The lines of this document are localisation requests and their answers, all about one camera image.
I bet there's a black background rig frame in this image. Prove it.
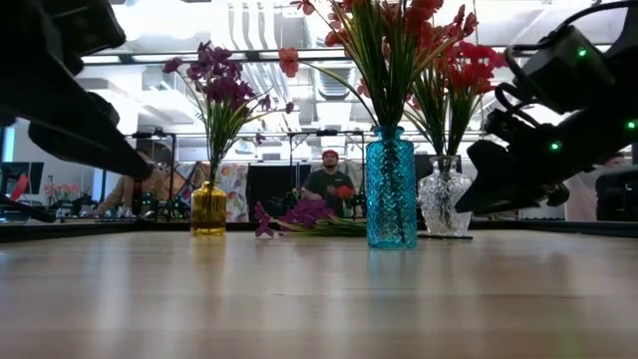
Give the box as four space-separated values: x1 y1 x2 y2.
99 130 176 220
286 129 368 166

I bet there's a red artificial flower bunch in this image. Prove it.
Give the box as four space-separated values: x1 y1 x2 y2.
448 39 509 159
403 64 453 159
428 44 494 159

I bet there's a purple artificial flower bunch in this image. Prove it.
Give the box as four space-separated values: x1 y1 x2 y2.
159 42 273 185
198 74 296 185
252 197 369 238

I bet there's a black overhead beam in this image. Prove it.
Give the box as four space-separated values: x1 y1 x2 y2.
82 44 507 69

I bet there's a black chair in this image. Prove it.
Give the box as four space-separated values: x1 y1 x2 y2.
595 167 638 223

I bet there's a person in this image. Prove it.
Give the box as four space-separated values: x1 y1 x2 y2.
97 149 170 218
597 152 628 171
301 149 358 215

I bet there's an orange artificial flower bunch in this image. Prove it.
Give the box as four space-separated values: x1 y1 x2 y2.
368 0 450 129
393 4 480 129
277 0 395 129
318 0 405 129

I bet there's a colourful floral cloth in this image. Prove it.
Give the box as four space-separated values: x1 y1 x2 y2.
186 162 249 223

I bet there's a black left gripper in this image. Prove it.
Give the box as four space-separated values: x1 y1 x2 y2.
0 59 156 180

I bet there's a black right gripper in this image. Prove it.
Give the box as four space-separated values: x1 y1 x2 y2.
456 89 638 216

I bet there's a black partition panel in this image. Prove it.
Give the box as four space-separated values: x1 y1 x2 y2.
247 164 300 220

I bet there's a yellow glass vase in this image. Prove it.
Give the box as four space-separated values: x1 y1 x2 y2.
190 179 228 236

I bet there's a blue textured glass vase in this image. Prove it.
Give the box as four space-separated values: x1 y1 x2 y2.
366 125 419 249

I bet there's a clear cut glass vase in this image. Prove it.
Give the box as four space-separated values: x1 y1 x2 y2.
417 155 474 238

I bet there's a dark background monitor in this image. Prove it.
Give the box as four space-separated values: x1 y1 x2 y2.
0 162 45 195

